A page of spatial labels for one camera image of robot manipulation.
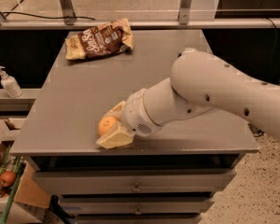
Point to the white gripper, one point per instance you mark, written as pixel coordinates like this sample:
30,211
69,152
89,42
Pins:
135,113

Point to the orange fruit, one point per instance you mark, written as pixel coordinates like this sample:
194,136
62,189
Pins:
105,124

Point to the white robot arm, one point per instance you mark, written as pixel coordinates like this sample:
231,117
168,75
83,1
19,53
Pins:
198,82

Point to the brown chip bag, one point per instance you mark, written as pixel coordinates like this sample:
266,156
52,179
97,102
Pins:
99,41

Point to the grey drawer cabinet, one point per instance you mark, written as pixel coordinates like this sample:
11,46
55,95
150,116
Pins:
169,177

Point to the cardboard box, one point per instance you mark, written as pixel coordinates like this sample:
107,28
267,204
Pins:
30,202

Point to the white pump bottle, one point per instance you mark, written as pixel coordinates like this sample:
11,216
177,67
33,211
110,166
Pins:
10,84

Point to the red apple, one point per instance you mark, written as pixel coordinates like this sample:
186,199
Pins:
7,179

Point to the green stick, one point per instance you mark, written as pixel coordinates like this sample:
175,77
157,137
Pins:
3,218

